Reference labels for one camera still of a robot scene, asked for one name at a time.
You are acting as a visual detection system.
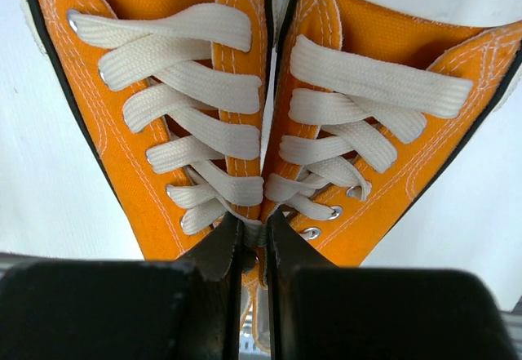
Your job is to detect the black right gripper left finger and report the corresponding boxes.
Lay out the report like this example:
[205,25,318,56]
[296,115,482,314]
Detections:
[1,215,243,359]

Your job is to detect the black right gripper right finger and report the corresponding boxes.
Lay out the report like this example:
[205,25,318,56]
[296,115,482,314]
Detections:
[267,212,517,359]

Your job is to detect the orange canvas sneaker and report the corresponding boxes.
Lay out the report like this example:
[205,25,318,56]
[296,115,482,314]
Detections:
[260,0,521,266]
[15,0,274,360]

